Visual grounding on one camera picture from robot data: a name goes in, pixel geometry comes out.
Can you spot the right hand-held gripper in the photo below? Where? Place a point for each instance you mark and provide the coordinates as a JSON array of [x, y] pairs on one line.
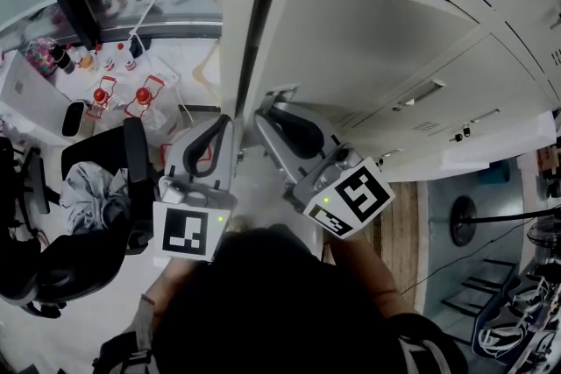
[[359, 192]]

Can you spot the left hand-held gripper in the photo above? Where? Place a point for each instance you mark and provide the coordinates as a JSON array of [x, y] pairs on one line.
[[184, 232]]

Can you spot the grey locker door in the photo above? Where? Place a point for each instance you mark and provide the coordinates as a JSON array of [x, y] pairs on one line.
[[372, 48]]

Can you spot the grey metal locker cabinet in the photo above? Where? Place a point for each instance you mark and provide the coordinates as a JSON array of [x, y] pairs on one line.
[[482, 92]]

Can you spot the person's right forearm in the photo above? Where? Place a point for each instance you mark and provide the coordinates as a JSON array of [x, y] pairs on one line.
[[368, 271]]

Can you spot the person's left forearm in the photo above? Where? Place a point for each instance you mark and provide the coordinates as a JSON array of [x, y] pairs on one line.
[[168, 284]]

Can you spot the two black-headed keys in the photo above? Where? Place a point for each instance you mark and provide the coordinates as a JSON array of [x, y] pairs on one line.
[[462, 132]]

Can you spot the person's left shoe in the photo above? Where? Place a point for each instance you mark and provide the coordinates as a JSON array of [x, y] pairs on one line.
[[239, 224]]

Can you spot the small white bottle red cap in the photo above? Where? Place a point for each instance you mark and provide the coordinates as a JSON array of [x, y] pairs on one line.
[[108, 62], [130, 62]]

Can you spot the grey cloth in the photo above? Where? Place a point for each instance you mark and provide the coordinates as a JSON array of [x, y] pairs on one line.
[[92, 197]]

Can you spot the small orange jar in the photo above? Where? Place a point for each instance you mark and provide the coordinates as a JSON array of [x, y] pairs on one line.
[[87, 62]]

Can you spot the black office chair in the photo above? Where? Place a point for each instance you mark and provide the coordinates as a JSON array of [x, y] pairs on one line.
[[79, 267], [35, 184]]

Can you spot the person's dark shirt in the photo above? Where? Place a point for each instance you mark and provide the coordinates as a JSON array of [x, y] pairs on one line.
[[271, 311]]

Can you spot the dark drink bottle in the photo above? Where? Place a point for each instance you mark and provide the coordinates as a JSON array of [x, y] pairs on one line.
[[62, 59]]

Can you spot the white cardboard box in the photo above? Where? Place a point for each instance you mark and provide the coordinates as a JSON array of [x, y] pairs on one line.
[[30, 96]]

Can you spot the black floor fan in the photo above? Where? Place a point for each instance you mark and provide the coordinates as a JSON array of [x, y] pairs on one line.
[[463, 221]]

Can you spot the colourful candy jar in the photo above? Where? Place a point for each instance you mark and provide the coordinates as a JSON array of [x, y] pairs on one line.
[[40, 57]]

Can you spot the blue container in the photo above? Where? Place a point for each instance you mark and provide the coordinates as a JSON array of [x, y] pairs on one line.
[[494, 173]]

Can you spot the black metal rack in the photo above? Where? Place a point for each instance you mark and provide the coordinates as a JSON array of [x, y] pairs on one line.
[[477, 287]]

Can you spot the brown cardboard box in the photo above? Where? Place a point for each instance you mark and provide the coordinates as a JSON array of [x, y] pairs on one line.
[[550, 157]]

